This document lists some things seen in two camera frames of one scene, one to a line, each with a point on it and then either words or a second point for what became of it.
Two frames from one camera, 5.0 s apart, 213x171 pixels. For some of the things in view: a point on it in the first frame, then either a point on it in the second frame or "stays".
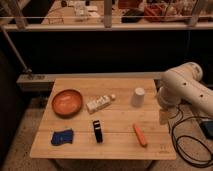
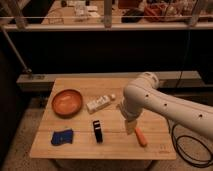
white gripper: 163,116 -> 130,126
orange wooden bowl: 66,103 stays
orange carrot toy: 140,135 stays
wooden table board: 103,118 stays
